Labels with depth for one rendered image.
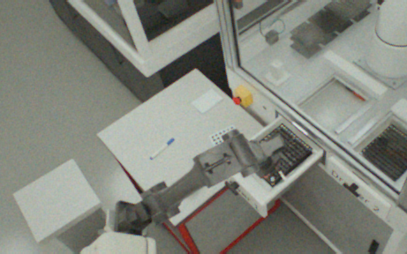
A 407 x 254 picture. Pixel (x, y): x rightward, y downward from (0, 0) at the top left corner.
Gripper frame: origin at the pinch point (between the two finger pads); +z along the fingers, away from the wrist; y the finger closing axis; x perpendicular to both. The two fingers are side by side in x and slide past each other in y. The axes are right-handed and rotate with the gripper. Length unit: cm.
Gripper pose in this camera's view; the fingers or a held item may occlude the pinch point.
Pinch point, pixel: (270, 169)
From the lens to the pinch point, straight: 159.4
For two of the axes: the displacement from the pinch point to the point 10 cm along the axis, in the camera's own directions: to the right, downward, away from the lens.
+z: 2.7, 3.6, 8.9
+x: 6.6, 6.1, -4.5
